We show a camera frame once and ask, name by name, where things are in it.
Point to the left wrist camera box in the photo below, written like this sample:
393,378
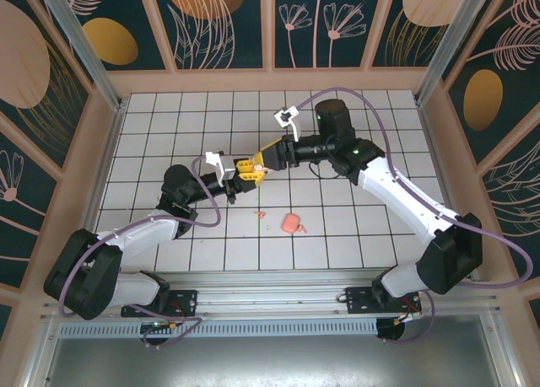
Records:
223,165

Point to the wall panel with orange ovals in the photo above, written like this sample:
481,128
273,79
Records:
109,41

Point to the wall panel with pink flowers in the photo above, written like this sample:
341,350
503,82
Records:
312,45

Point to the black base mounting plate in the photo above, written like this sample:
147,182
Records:
356,300
187,302

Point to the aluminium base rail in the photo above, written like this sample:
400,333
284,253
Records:
274,296

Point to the aluminium side rail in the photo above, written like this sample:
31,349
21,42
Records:
441,172
105,172

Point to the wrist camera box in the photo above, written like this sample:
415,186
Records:
287,116
223,165

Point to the wall panel big peach disc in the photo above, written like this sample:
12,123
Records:
25,66

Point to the wall panel with fern outlines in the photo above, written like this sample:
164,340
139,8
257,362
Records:
519,210

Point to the wall panel orange circle leaves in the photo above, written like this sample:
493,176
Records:
202,24

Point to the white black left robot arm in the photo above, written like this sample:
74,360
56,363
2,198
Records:
139,235

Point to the grey metal sheet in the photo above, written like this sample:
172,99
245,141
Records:
274,361

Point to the wall panel pale circle gold lines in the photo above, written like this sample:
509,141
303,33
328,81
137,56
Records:
405,33

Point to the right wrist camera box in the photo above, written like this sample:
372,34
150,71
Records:
287,116

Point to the wall panel orange oval fern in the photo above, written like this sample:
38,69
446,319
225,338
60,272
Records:
498,87

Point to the aluminium frame post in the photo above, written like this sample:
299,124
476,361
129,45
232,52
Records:
80,37
452,37

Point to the wall panel single flower outline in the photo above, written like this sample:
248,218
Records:
21,201

